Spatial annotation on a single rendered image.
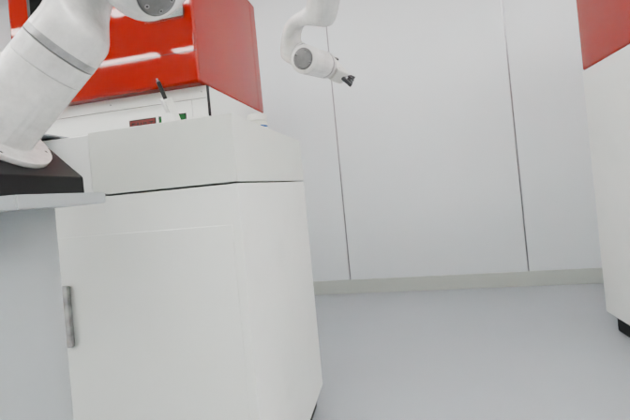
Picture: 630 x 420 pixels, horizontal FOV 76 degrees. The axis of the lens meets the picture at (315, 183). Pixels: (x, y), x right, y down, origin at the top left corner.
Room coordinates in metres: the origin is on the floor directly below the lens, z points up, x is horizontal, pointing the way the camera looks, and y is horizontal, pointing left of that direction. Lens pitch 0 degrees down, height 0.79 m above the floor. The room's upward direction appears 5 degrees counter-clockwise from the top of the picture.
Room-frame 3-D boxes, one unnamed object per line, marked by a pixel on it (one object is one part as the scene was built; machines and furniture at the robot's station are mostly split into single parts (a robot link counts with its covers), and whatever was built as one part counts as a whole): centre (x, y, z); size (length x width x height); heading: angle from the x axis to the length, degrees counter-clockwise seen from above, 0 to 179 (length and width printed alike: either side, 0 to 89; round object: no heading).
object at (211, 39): (1.92, 0.71, 1.52); 0.81 x 0.75 x 0.60; 79
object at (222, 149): (1.19, 0.27, 0.89); 0.62 x 0.35 x 0.14; 169
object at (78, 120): (1.62, 0.78, 1.02); 0.81 x 0.03 x 0.40; 79
